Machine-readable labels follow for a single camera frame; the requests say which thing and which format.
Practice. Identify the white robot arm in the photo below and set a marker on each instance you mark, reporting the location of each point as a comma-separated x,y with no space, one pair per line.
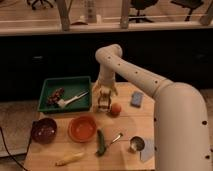
181,132

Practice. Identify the grey paper sheet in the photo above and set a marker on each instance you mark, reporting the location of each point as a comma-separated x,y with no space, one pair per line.
148,152

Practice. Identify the orange plastic bowl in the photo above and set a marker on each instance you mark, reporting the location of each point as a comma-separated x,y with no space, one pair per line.
82,129

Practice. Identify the blue eraser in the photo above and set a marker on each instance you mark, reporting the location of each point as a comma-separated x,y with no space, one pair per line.
136,99

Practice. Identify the green cucumber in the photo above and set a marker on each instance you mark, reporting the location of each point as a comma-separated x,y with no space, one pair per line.
101,143

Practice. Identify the metal spoon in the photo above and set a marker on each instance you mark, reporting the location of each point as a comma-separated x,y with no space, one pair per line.
114,140

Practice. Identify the silver metal cup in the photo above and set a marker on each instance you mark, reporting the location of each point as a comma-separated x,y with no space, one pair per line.
136,144

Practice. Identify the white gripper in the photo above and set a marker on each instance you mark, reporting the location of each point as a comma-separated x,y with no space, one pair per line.
104,90

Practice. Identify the green plastic tray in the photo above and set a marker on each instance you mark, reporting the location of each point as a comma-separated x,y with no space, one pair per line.
72,86

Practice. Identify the brown grape bunch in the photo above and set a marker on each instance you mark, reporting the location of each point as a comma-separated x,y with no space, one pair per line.
55,96

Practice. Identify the dark purple bowl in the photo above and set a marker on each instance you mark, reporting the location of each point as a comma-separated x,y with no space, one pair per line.
44,130

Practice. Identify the wooden board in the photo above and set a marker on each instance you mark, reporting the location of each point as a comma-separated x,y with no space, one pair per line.
131,122

